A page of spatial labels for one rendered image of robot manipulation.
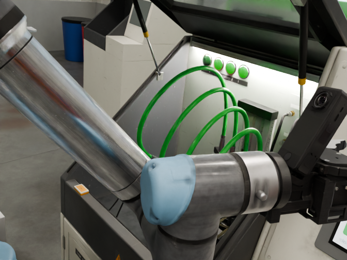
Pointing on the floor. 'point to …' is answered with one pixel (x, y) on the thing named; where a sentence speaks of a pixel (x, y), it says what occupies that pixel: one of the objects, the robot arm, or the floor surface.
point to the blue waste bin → (73, 37)
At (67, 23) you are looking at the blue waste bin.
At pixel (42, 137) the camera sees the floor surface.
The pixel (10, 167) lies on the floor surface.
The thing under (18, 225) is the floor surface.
